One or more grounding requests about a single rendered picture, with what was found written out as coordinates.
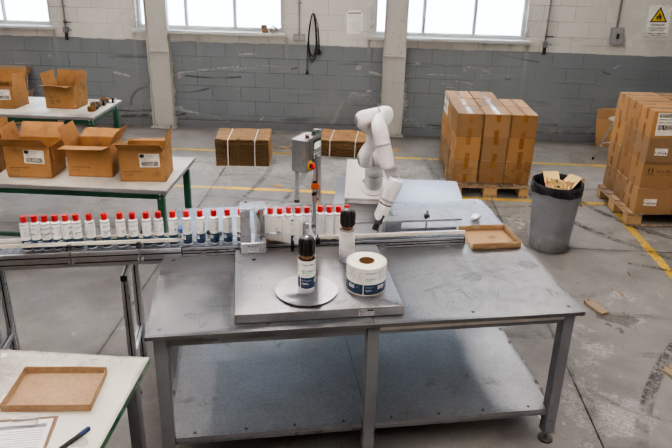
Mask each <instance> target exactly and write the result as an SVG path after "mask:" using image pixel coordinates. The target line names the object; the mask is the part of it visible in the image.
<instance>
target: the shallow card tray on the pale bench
mask: <svg viewBox="0 0 672 448"><path fill-rule="evenodd" d="M106 376H107V368H106V367H96V366H25V367H24V368H23V370H22V371H21V373H20V375H19V376H18V378H17V379H16V381H15V382H14V384H13V385H12V387H11V388H10V390H9V391H8V393H7V394H6V396H5V397H4V399H3V400H2V401H1V403H0V410H1V412H66V411H91V410H92V408H93V405H94V403H95V401H96V399H97V397H98V395H99V392H100V390H101V388H102V386H103V384H104V381H105V379H106Z"/></svg>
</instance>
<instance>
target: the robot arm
mask: <svg viewBox="0 0 672 448"><path fill-rule="evenodd" d="M393 116H394V113H393V109H392V108H391V107H389V106H380V107H375V108H370V109H366V110H362V111H359V112H358V113H357V114H356V115H355V124H356V126H357V127H358V128H359V129H360V130H361V131H363V132H365V133H366V142H365V143H364V145H363V146H362V147H361V149H360V150H359V152H358V155H357V161H358V165H359V166H360V167H362V168H365V174H364V175H363V176H362V177H361V179H360V187H361V189H362V191H363V192H364V193H366V194H367V195H371V196H377V195H380V194H382V195H381V198H380V203H379V204H378V206H377V208H376V210H375V212H374V216H375V218H376V219H375V222H374V225H373V227H372V229H373V230H376V231H377V230H378V228H379V226H380V224H382V222H385V220H386V217H387V215H388V212H389V209H390V207H392V206H393V204H394V202H395V200H396V197H397V195H398V193H399V191H400V190H401V186H402V184H403V181H402V180H401V179H400V174H399V170H398V168H397V166H396V164H395V162H394V152H393V150H392V147H391V142H390V136H389V131H388V127H387V126H388V125H389V124H390V123H391V122H392V120H393ZM383 171H384V172H385V175H386V177H385V176H384V175H383ZM386 178H387V179H386Z"/></svg>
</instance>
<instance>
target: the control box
mask: <svg viewBox="0 0 672 448"><path fill-rule="evenodd" d="M306 134H308V135H309V137H310V139H305V135H306ZM319 138H321V135H320V134H316V136H311V132H305V133H303V134H301V135H299V136H297V137H295V138H293V139H292V171H295V172H300V173H305V174H306V173H308V172H310V171H311V170H312V169H311V168H310V167H309V165H310V164H312V163H315V165H316V167H315V168H317V167H318V166H320V165H321V156H320V157H318V158H316V159H314V160H313V153H315V152H317V151H319V150H320V149H321V147H320V148H318V149H316V150H314V151H313V143H314V141H315V140H317V139H319Z"/></svg>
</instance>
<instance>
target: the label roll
mask: <svg viewBox="0 0 672 448"><path fill-rule="evenodd" d="M386 271H387V259H386V258H385V257H384V256H382V255H381V254H378V253H375V252H368V251H363V252H356V253H353V254H351V255H349V256H348V257H347V265H346V288H347V290H348V291H350V292H351V293H353V294H356V295H359V296H375V295H378V294H381V293H382V292H383V291H384V290H385V288H386Z"/></svg>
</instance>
